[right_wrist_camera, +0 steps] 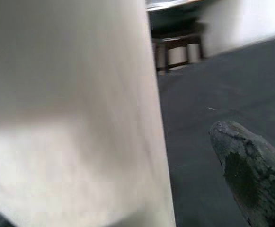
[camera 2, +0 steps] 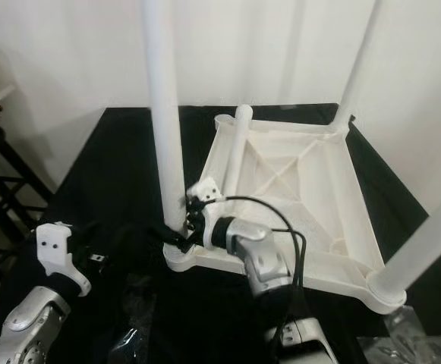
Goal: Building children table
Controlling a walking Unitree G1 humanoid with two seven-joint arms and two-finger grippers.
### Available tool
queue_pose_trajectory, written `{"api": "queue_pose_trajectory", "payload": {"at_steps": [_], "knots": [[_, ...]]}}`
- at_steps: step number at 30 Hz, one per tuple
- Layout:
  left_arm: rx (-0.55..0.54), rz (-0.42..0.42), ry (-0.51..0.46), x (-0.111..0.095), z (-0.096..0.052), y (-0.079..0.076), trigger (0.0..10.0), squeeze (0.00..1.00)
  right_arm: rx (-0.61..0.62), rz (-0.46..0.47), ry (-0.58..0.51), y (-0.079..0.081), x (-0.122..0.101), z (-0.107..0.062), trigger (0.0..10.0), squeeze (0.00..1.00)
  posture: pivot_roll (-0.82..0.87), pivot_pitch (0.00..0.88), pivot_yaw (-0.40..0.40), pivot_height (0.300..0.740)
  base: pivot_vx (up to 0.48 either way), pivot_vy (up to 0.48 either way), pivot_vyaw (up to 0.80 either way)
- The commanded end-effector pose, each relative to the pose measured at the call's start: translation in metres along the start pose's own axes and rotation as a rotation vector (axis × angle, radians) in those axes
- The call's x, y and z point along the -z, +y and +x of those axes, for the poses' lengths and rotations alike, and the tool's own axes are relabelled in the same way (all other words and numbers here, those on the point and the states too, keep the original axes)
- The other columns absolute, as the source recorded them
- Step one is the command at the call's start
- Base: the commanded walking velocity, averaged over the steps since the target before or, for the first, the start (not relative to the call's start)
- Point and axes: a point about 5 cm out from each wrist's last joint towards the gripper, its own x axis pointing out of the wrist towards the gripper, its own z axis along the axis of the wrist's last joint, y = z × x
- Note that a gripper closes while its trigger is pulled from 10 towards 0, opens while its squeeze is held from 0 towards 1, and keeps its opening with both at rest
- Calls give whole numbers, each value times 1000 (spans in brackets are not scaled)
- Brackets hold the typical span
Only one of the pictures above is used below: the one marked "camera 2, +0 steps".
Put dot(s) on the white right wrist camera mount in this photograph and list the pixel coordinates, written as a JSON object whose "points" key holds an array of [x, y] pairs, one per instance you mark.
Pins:
{"points": [[203, 189]]}

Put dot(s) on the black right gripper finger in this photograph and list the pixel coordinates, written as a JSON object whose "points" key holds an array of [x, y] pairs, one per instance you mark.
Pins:
{"points": [[174, 237]]}

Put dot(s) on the black tablecloth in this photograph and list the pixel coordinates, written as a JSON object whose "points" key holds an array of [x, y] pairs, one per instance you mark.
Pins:
{"points": [[99, 182]]}

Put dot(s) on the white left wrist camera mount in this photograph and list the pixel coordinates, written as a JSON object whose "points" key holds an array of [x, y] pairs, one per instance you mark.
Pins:
{"points": [[57, 246]]}

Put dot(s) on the black round stool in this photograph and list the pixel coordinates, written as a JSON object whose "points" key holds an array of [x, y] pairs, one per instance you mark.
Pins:
{"points": [[0, 174]]}

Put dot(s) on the clear plastic bag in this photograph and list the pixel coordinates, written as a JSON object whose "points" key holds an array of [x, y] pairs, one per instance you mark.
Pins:
{"points": [[133, 334], [410, 341]]}

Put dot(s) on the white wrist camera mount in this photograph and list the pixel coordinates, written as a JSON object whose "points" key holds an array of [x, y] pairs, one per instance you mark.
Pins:
{"points": [[57, 246], [203, 189]]}

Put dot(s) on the white plastic table top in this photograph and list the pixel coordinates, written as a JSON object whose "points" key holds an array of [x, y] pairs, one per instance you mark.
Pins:
{"points": [[296, 182]]}

